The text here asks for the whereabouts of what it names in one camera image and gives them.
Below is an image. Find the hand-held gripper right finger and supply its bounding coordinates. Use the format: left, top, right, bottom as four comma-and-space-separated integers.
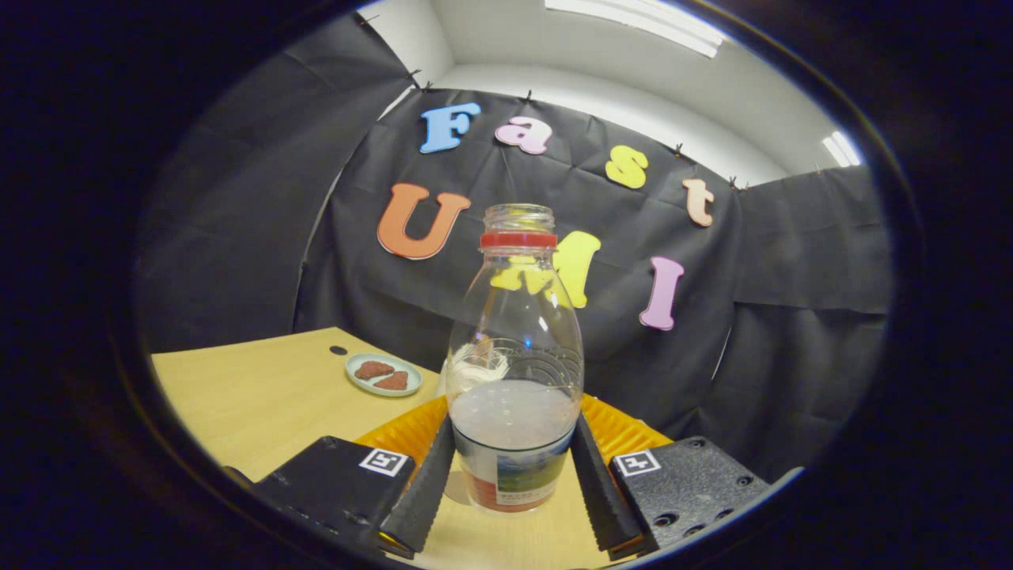
570, 393, 804, 560

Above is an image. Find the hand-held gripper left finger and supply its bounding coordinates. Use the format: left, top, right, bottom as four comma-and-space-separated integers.
226, 394, 457, 561

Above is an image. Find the round brown coaster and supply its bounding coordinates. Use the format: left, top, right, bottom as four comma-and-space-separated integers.
443, 471, 476, 507

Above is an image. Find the clear plastic juice bottle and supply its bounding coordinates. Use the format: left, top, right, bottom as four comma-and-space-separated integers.
446, 203, 585, 515

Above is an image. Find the white toaster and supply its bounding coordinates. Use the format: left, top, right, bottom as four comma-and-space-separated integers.
438, 348, 507, 397

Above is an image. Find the pale green plate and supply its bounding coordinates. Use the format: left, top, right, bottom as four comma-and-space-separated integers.
345, 352, 423, 397

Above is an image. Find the wooden table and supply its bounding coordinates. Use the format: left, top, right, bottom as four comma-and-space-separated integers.
150, 327, 634, 569

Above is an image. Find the small ceiling light panel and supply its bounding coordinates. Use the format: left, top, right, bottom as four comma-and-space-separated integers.
821, 131, 862, 167

